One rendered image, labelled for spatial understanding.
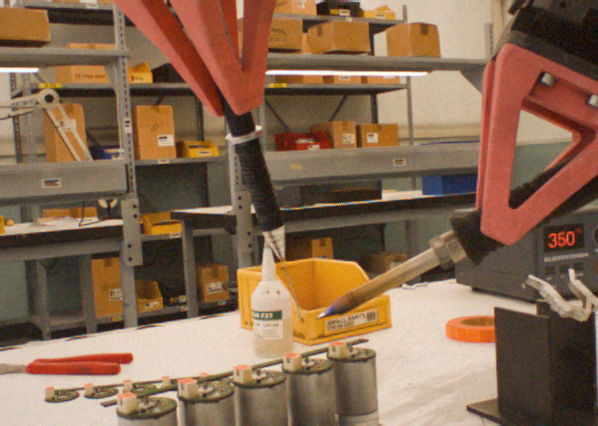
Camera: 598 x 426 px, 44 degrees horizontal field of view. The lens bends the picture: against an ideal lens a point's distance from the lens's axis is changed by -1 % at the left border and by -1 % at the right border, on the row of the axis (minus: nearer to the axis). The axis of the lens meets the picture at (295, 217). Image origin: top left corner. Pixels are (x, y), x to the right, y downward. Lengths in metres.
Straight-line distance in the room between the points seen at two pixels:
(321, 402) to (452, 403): 0.16
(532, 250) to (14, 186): 2.04
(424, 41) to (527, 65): 3.14
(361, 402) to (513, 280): 0.48
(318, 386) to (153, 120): 4.22
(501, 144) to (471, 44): 6.17
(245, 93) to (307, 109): 5.17
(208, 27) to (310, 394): 0.17
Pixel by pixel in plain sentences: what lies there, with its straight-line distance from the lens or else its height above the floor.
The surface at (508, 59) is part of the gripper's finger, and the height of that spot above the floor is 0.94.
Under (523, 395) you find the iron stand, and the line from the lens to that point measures 0.46.
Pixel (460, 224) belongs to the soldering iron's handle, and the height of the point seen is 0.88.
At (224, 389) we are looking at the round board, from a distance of 0.33.
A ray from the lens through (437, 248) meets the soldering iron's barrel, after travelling 0.34.
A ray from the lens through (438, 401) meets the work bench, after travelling 0.51.
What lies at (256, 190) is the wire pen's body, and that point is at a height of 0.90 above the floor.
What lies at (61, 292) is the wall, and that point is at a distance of 4.83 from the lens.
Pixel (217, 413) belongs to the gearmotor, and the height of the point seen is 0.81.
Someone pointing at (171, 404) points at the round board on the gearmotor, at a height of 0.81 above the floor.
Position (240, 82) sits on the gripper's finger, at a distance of 0.30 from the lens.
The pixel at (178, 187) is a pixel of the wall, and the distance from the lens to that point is 5.01.
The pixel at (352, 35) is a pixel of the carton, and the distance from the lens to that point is 3.22.
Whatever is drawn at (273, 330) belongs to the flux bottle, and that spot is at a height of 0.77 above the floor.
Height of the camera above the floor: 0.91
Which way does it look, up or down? 4 degrees down
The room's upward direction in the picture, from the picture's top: 3 degrees counter-clockwise
